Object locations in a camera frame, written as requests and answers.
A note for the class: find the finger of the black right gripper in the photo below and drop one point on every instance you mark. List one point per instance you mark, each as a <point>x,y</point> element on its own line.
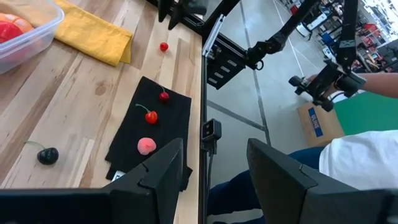
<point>163,9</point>
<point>175,14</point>

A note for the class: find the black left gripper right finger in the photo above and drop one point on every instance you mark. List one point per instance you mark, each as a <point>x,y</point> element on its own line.
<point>280,193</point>

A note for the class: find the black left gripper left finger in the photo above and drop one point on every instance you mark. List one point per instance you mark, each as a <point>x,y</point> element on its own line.
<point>155,199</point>

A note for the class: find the small red berry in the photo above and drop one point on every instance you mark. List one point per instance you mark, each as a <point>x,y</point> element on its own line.
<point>163,46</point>

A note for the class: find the pink toy peach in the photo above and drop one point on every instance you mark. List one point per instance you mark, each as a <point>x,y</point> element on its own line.
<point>146,145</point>

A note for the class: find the yellow cloth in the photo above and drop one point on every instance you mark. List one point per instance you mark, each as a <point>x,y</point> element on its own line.
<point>93,34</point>

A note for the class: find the red cherry with stem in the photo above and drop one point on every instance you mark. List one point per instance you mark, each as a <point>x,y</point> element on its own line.
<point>164,96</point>
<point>151,117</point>

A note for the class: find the dark black cherry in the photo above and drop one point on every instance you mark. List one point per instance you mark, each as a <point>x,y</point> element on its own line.
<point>48,155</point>

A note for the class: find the clear plastic tupperware container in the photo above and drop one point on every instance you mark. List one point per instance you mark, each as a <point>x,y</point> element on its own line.
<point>40,37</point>

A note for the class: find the orange toy produce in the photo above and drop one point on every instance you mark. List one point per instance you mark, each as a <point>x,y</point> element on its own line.
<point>18,20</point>

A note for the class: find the person's forearm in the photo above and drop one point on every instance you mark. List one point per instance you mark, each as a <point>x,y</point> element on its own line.
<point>379,84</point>

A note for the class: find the white cloth tag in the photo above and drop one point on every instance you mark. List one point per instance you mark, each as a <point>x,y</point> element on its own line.
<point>117,176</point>

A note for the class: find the black slotted plate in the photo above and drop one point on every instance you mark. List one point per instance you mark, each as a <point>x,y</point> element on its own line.
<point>236,49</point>

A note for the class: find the black folded cloth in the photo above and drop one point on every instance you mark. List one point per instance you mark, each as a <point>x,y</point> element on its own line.
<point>174,124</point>

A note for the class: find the brown cardboard box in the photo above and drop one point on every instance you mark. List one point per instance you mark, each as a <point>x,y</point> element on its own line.
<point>326,127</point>

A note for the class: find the person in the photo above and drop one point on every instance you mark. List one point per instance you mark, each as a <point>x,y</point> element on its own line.
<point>357,158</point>

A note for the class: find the green board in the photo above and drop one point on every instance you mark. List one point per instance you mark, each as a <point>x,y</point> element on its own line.
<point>367,113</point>

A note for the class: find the person's hand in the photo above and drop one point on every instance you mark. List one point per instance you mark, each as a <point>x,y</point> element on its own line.
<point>311,77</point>

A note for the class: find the background shelves with goods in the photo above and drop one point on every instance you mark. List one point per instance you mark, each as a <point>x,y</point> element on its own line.
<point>379,46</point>

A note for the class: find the small black table camera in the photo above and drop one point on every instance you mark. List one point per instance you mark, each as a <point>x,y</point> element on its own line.
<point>211,129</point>

